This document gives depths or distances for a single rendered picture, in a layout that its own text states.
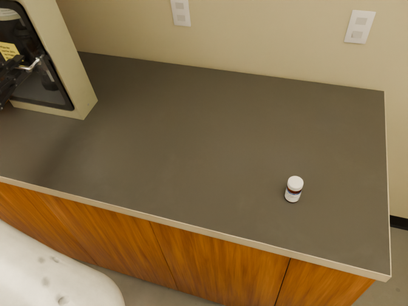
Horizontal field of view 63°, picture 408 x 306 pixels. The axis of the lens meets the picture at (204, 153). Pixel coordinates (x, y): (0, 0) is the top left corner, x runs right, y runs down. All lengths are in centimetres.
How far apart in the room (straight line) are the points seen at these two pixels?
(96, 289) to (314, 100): 101
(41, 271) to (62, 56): 83
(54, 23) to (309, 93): 89
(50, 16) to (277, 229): 90
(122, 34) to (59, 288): 123
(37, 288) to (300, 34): 111
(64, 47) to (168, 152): 47
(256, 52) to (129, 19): 53
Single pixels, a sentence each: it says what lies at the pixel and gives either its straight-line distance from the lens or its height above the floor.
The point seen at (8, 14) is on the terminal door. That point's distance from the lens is 114.
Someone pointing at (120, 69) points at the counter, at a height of 94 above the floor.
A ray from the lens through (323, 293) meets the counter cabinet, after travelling 124.
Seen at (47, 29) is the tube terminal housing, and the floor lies 129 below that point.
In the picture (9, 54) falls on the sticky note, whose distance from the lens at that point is 126.
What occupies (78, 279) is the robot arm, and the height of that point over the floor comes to 136.
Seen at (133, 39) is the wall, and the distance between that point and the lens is 153.
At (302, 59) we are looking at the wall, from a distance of 135.
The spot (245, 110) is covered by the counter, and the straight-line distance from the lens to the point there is 122.
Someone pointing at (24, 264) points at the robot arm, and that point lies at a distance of 48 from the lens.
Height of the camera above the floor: 178
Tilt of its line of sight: 50 degrees down
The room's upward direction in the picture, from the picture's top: 7 degrees counter-clockwise
